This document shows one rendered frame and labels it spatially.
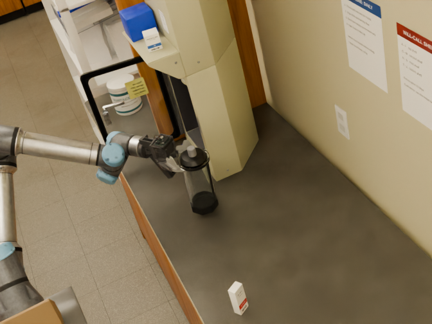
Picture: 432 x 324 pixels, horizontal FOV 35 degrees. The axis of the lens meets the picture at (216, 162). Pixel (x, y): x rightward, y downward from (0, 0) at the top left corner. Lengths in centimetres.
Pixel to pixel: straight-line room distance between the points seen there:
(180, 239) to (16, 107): 352
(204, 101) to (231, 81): 15
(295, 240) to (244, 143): 52
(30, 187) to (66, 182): 26
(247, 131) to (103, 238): 163
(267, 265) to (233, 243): 17
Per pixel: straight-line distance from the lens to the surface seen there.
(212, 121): 249
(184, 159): 229
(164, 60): 232
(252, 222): 241
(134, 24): 246
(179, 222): 250
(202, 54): 236
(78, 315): 233
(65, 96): 565
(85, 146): 231
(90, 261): 396
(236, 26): 281
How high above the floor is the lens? 253
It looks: 36 degrees down
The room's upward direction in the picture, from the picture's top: 16 degrees counter-clockwise
